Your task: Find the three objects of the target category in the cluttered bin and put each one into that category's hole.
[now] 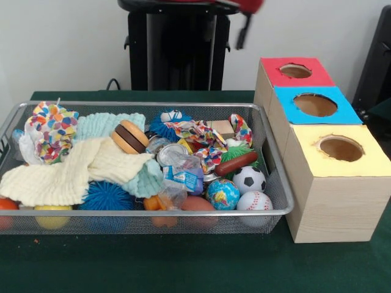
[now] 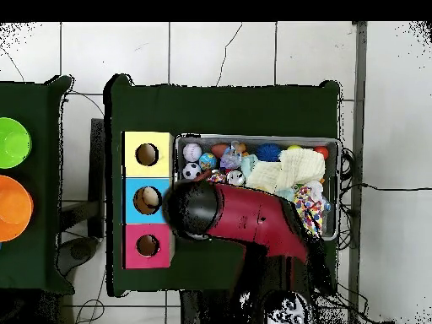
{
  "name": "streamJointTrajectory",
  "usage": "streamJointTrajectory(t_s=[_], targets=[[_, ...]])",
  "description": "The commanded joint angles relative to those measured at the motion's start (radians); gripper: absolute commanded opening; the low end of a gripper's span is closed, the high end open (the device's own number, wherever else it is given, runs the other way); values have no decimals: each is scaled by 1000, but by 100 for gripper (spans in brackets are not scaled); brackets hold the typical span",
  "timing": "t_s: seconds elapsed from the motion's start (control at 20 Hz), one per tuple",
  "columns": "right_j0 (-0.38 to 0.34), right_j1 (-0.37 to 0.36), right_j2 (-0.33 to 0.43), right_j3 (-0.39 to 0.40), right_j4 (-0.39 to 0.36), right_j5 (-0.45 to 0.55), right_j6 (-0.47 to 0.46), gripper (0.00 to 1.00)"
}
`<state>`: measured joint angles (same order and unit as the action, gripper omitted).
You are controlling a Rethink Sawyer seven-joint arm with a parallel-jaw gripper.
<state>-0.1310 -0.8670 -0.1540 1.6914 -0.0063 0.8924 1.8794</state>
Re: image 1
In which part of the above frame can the black white soccer ball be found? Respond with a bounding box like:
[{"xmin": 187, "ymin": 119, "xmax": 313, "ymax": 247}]
[{"xmin": 232, "ymin": 165, "xmax": 267, "ymax": 194}]

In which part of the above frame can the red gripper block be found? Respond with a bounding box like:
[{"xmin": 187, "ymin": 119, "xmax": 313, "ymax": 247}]
[{"xmin": 210, "ymin": 0, "xmax": 266, "ymax": 51}]

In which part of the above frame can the mint green cloth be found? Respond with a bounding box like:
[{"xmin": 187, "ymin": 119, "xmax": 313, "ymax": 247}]
[{"xmin": 73, "ymin": 112, "xmax": 164, "ymax": 198}]

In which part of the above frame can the blue globe ball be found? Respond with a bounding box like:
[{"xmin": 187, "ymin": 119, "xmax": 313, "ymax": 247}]
[{"xmin": 205, "ymin": 179, "xmax": 241, "ymax": 211}]

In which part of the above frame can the wooden box with three holes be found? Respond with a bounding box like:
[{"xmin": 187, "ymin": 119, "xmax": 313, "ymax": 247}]
[{"xmin": 253, "ymin": 56, "xmax": 391, "ymax": 244}]

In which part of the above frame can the black frame stand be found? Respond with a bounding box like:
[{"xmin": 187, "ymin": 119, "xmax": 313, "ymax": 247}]
[{"xmin": 351, "ymin": 4, "xmax": 391, "ymax": 107}]

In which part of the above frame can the brown toy sausage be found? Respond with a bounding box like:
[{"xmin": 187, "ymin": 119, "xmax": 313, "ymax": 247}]
[{"xmin": 214, "ymin": 151, "xmax": 260, "ymax": 177}]

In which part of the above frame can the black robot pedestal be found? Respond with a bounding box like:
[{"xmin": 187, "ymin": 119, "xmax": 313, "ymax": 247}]
[{"xmin": 117, "ymin": 0, "xmax": 247, "ymax": 92}]

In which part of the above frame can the dark green table cloth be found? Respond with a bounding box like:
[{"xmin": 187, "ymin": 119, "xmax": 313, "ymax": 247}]
[
  {"xmin": 0, "ymin": 90, "xmax": 391, "ymax": 293},
  {"xmin": 365, "ymin": 99, "xmax": 391, "ymax": 147}
]

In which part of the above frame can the blue spiky ball with eyes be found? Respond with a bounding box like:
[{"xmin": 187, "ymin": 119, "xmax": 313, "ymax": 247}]
[{"xmin": 148, "ymin": 109, "xmax": 192, "ymax": 143}]

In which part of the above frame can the toy hamburger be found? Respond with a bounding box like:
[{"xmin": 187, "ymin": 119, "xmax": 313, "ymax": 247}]
[{"xmin": 110, "ymin": 120, "xmax": 150, "ymax": 155}]

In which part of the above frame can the twisted colourful dotted cloth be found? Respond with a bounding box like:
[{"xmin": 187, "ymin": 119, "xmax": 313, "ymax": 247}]
[{"xmin": 164, "ymin": 114, "xmax": 254, "ymax": 173}]

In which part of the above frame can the cream yellow cloth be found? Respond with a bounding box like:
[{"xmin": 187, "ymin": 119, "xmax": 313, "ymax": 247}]
[{"xmin": 0, "ymin": 137, "xmax": 155, "ymax": 207}]

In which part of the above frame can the large colourful dotted cloth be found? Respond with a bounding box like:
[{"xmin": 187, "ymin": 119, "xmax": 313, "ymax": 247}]
[{"xmin": 18, "ymin": 101, "xmax": 79, "ymax": 165}]

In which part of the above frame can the clear mesh bin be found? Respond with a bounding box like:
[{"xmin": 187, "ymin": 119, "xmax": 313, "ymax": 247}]
[{"xmin": 0, "ymin": 100, "xmax": 296, "ymax": 236}]

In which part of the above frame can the white baseball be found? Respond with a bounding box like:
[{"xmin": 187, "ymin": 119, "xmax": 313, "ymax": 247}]
[{"xmin": 236, "ymin": 191, "xmax": 274, "ymax": 227}]

